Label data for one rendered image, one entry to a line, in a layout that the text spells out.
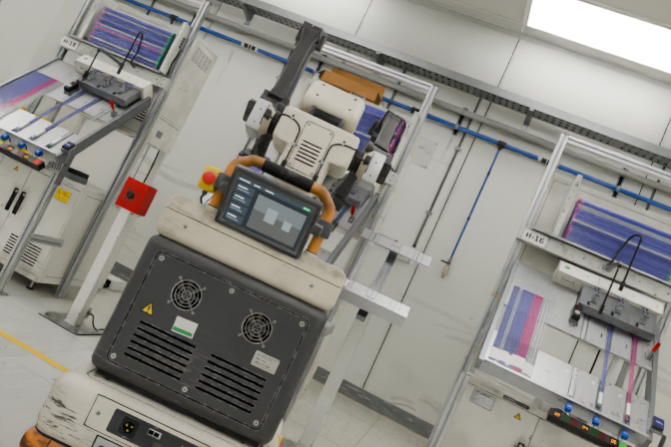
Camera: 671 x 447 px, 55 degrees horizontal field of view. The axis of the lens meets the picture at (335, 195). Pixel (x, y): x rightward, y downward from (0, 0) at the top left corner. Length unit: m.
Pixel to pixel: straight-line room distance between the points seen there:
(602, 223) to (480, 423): 1.10
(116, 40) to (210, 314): 2.56
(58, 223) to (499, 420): 2.45
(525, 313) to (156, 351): 1.75
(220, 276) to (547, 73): 3.75
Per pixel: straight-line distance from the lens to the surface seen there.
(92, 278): 3.40
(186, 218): 1.79
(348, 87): 3.84
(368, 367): 4.76
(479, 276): 4.72
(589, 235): 3.28
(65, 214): 3.73
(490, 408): 3.08
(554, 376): 2.85
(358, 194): 3.20
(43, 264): 3.76
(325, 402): 2.91
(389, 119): 2.63
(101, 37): 4.13
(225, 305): 1.78
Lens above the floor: 0.82
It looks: 6 degrees up
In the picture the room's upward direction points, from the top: 25 degrees clockwise
